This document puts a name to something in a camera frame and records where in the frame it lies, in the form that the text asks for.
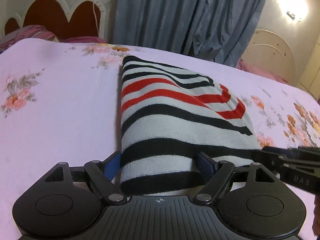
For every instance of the purple crumpled cloth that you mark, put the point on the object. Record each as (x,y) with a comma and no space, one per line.
(38,31)

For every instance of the bright wall lamp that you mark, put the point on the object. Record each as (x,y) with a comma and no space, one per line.
(295,12)

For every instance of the red black white striped sweater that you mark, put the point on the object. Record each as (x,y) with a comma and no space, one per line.
(168,116)

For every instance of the blue grey curtain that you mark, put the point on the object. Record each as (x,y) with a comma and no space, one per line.
(212,30)

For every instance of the red white heart headboard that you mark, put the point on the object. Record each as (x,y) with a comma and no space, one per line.
(84,18)

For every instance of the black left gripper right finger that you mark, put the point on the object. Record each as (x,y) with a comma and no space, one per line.
(216,175)

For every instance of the pink floral bed sheet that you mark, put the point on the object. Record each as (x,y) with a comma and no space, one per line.
(61,102)

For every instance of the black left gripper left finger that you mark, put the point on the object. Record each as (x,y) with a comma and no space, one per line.
(101,174)

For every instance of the pink cloth by wardrobe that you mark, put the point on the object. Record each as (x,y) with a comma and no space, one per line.
(246,67)

